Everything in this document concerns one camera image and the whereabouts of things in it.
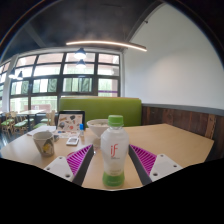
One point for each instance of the light wooden dining table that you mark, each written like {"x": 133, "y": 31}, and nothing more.
{"x": 30, "y": 112}

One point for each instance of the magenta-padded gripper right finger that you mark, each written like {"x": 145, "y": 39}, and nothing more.
{"x": 148, "y": 160}

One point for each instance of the dark pendant lamp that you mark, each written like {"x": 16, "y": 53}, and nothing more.
{"x": 20, "y": 76}
{"x": 81, "y": 63}
{"x": 12, "y": 75}
{"x": 80, "y": 54}

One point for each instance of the green upholstered bench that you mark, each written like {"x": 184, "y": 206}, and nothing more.
{"x": 96, "y": 108}

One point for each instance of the black-framed window wall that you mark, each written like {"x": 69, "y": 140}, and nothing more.
{"x": 56, "y": 83}

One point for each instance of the clear green-capped drink bottle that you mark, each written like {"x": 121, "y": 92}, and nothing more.
{"x": 114, "y": 150}

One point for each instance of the curved linear ceiling light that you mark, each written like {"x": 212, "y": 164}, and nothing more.
{"x": 106, "y": 43}

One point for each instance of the group of green-seated wooden chairs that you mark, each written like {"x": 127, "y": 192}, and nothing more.
{"x": 13, "y": 122}

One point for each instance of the black sticker-covered laptop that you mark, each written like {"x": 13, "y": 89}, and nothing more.
{"x": 69, "y": 122}

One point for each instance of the small blue-capped bottle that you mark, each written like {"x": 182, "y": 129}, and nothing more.
{"x": 81, "y": 130}

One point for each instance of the white bowl of food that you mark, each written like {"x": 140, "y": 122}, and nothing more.
{"x": 96, "y": 126}

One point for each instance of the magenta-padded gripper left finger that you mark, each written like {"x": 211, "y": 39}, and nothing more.
{"x": 77, "y": 160}

